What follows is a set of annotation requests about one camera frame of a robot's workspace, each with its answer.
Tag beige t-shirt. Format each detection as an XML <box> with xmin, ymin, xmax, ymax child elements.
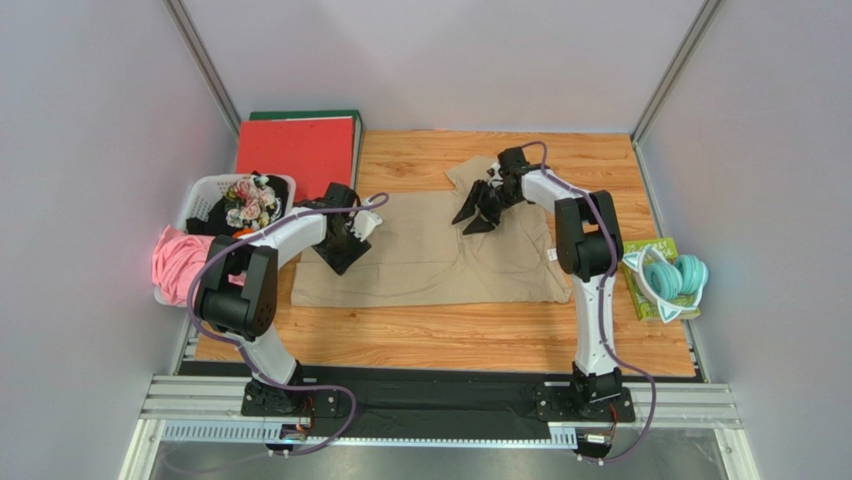
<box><xmin>291</xmin><ymin>156</ymin><xmax>571</xmax><ymax>308</ymax></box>

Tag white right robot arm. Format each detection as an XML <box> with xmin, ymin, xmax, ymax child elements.
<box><xmin>452</xmin><ymin>146</ymin><xmax>623</xmax><ymax>420</ymax></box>

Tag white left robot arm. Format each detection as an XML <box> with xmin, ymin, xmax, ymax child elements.
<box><xmin>187</xmin><ymin>183</ymin><xmax>389</xmax><ymax>416</ymax></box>

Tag orange t-shirt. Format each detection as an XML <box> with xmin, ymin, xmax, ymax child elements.
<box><xmin>230</xmin><ymin>228</ymin><xmax>256</xmax><ymax>239</ymax></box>

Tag black floral t-shirt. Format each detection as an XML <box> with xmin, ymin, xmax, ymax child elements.
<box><xmin>183</xmin><ymin>172</ymin><xmax>292</xmax><ymax>237</ymax></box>

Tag green folder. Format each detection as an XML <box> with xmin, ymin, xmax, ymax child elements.
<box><xmin>248</xmin><ymin>109</ymin><xmax>365</xmax><ymax>204</ymax></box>

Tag white laundry basket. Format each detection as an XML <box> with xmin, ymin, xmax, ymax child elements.
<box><xmin>151</xmin><ymin>172</ymin><xmax>296</xmax><ymax>307</ymax></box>

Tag pink t-shirt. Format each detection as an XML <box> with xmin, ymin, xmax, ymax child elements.
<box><xmin>151</xmin><ymin>225</ymin><xmax>214</xmax><ymax>307</ymax></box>

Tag green book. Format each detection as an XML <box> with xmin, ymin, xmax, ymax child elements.
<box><xmin>621</xmin><ymin>237</ymin><xmax>709</xmax><ymax>324</ymax></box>

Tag teal cat-ear headphones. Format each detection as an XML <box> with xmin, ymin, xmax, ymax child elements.
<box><xmin>634</xmin><ymin>245</ymin><xmax>709</xmax><ymax>323</ymax></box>

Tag aluminium frame rail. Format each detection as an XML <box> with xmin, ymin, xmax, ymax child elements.
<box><xmin>121</xmin><ymin>366</ymin><xmax>759</xmax><ymax>479</ymax></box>

